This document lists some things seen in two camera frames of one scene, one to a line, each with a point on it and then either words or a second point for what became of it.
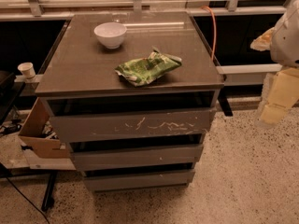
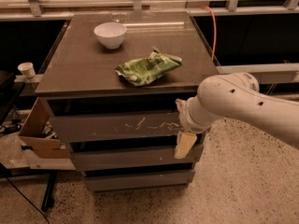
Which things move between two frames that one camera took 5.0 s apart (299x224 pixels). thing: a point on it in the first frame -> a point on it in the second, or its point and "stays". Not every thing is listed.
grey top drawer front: (82, 125) stays
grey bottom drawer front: (182, 179) stays
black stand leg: (49, 199) stays
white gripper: (286, 44) -> (185, 118)
